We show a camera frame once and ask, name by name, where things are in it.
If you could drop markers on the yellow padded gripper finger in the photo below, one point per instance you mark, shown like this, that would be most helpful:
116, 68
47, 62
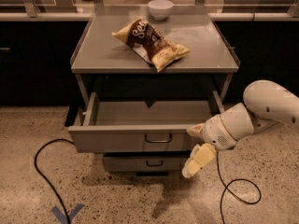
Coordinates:
195, 130
200, 156

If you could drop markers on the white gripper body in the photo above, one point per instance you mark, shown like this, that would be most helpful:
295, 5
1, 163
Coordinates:
215, 134

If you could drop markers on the grey top drawer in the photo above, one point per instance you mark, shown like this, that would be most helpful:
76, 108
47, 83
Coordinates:
119, 127

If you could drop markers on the grey drawer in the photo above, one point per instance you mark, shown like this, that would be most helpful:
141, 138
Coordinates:
144, 162
119, 127

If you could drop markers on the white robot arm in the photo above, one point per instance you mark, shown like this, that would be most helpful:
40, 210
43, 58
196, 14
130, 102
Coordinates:
266, 105

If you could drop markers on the grey lower drawer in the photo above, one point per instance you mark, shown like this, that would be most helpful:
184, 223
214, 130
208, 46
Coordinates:
144, 162

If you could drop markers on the brown yellow chip bag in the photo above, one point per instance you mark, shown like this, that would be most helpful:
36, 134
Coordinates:
147, 42

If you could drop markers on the grey metal cabinet table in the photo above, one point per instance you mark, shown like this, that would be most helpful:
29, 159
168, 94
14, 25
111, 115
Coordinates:
104, 65

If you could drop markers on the white bowl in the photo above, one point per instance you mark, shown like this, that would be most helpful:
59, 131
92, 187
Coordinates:
160, 9

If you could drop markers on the blue tape floor marker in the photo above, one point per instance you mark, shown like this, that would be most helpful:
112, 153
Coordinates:
66, 218

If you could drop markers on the black top drawer handle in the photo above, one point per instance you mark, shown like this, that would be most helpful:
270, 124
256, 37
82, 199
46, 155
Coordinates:
157, 139

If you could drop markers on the grey counter rail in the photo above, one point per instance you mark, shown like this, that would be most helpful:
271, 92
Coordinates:
87, 16

